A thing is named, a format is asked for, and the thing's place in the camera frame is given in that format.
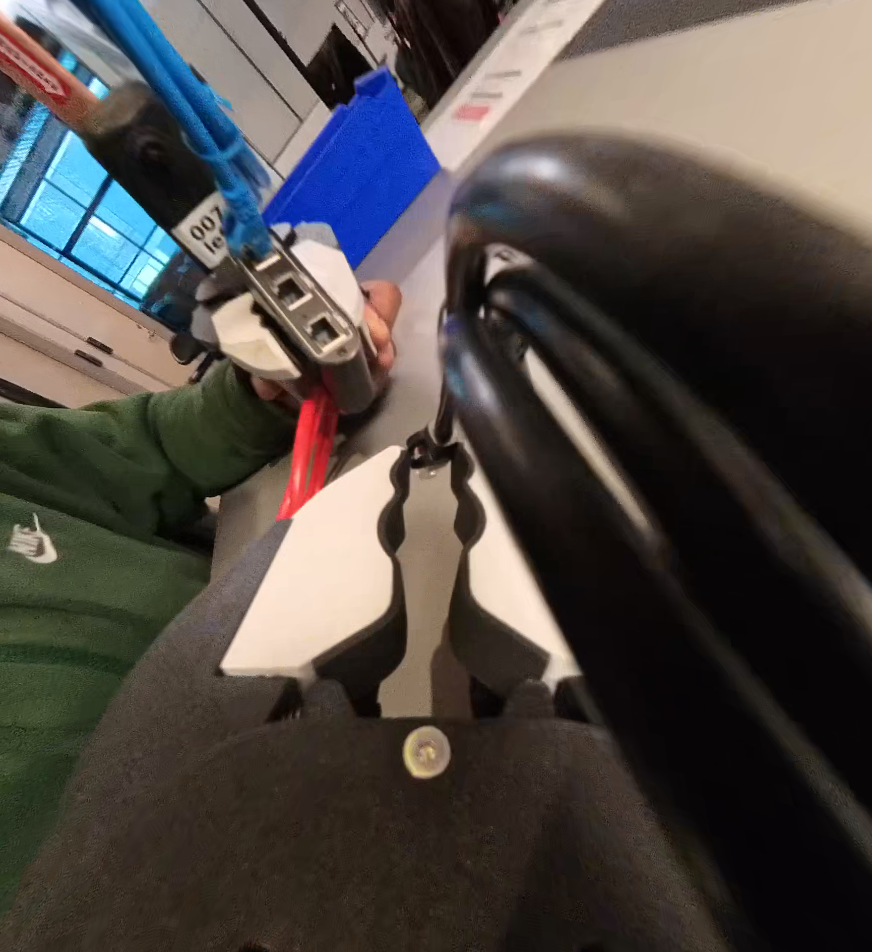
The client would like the wooden beam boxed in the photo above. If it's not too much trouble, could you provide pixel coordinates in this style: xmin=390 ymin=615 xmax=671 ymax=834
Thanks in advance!
xmin=0 ymin=0 xmax=105 ymax=129

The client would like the person's left hand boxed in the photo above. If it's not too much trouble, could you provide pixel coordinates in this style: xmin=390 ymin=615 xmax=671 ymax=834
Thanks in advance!
xmin=249 ymin=280 xmax=406 ymax=420

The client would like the black ethernet cable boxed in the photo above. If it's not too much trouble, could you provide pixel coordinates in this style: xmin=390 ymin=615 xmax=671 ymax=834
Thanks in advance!
xmin=404 ymin=131 xmax=872 ymax=952

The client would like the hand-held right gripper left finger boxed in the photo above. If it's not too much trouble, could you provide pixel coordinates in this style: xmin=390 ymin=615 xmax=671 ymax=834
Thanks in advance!
xmin=218 ymin=444 xmax=409 ymax=682

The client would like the white board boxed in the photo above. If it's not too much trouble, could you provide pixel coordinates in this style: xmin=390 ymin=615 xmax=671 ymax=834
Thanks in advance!
xmin=420 ymin=0 xmax=610 ymax=174

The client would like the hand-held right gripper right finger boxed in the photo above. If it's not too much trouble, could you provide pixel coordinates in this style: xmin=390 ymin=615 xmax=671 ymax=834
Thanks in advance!
xmin=447 ymin=444 xmax=587 ymax=694

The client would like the person's green jacket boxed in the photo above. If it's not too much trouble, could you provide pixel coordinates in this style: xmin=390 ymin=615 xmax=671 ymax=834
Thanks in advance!
xmin=0 ymin=476 xmax=217 ymax=952

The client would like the black ethernet hub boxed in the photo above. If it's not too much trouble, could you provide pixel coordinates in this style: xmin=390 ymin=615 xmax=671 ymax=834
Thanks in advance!
xmin=240 ymin=238 xmax=382 ymax=416

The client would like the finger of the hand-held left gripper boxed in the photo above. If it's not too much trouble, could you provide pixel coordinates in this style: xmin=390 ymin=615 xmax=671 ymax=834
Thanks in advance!
xmin=188 ymin=288 xmax=315 ymax=382
xmin=268 ymin=222 xmax=369 ymax=331

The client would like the blue ethernet cable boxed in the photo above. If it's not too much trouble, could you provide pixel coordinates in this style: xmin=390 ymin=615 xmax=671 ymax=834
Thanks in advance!
xmin=67 ymin=0 xmax=282 ymax=263

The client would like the blue storage bin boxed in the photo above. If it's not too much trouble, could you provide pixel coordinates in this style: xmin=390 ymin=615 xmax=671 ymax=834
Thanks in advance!
xmin=261 ymin=66 xmax=446 ymax=270

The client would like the red ethernet cable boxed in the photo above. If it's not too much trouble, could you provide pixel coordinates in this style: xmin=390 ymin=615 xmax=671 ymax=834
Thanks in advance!
xmin=274 ymin=378 xmax=343 ymax=523

